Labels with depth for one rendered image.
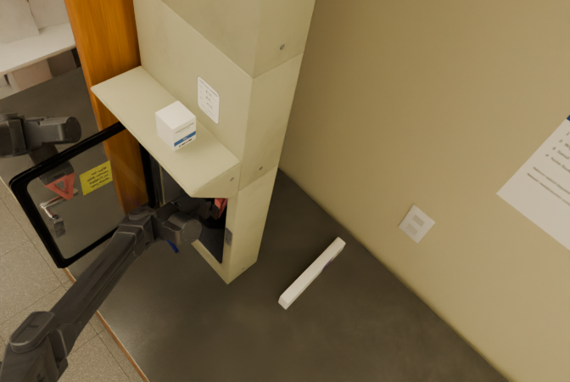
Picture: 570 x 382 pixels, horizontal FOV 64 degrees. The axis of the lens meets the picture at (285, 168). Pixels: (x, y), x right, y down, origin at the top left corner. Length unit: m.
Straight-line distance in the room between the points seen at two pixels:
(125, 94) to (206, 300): 0.63
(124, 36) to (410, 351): 1.07
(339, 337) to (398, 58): 0.75
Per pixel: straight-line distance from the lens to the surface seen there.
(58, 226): 1.16
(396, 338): 1.38
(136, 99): 0.93
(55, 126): 1.04
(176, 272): 1.35
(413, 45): 1.02
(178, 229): 1.04
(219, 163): 0.83
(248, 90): 0.70
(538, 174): 1.02
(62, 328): 0.84
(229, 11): 0.67
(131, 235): 1.03
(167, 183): 1.29
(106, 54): 1.02
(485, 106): 0.99
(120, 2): 0.97
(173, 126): 0.80
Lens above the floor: 2.17
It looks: 52 degrees down
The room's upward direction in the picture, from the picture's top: 14 degrees clockwise
